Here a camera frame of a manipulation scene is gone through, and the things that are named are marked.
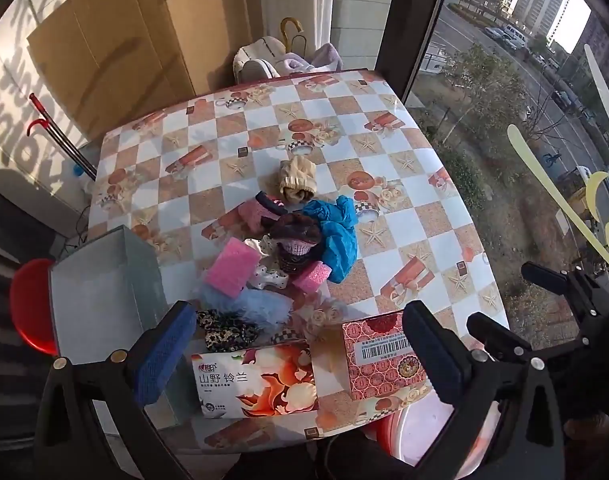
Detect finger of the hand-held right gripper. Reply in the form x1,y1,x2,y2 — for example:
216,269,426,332
467,312,585,361
521,261,609,328

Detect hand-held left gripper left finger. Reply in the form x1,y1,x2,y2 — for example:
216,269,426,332
34,301,198,480

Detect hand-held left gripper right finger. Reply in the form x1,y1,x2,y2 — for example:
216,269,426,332
403,301,565,480

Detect leopard print scrunchie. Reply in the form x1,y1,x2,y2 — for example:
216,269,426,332
197,309,260,352

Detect grey storage box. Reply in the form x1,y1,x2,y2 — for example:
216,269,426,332
48,226,198,428

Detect light blue fluffy scrunchie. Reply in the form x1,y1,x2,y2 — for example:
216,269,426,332
197,270,295,333

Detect large pink sponge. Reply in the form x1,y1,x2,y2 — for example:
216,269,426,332
206,238,262,295

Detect white polka dot scrunchie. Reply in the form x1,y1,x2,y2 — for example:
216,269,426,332
244,239,290,290

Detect small pink sponge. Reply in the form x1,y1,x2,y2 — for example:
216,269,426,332
292,261,332,293

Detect pink knit sock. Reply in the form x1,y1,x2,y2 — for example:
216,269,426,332
238,192,288,233

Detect dark brown knit scrunchie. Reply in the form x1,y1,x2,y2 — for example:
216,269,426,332
269,212,325,276

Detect beige knit hat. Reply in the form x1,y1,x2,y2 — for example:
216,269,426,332
277,156,317,206

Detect red patterned carton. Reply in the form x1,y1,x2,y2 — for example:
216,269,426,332
341,310,430,401

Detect red plastic stool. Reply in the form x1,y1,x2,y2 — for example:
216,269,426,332
9,258,60,356
374,400,500,476

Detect yellow window sticker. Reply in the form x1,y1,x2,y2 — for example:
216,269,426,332
507,125,609,271

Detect floral tissue pack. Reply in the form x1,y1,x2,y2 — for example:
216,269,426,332
191,342,319,420

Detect person's dark trousers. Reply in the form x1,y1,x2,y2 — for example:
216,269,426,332
229,430,420,480

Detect checked printed tablecloth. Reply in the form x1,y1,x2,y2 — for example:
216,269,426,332
87,69,510,453

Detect red metal mop pole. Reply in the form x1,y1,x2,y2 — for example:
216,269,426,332
27,92,98,181

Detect white van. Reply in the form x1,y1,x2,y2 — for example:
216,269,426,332
501,24,527,47

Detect white bag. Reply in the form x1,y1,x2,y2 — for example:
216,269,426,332
233,36,285,83

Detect lavender cloth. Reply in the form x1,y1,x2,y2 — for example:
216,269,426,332
284,42,344,73

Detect large cardboard sheet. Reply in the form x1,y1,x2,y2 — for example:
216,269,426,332
27,0,265,143

